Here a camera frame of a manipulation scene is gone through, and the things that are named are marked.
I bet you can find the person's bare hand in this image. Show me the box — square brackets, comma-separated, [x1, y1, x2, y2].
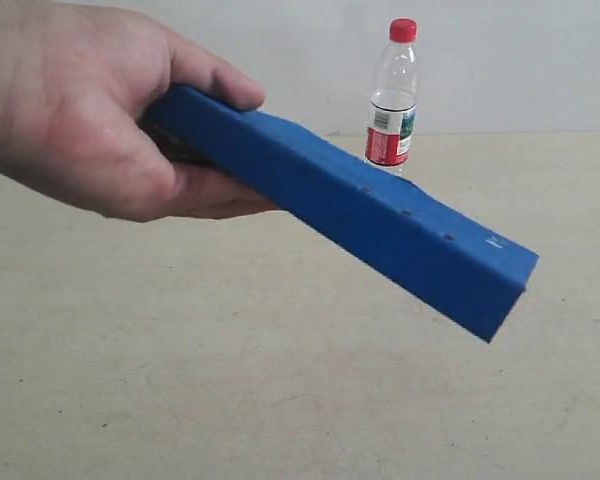
[0, 1, 274, 223]

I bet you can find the clear plastic water bottle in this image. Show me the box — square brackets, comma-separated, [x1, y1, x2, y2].
[365, 18, 419, 176]

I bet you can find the blue ring binder notebook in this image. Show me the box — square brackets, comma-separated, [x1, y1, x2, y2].
[146, 85, 538, 341]

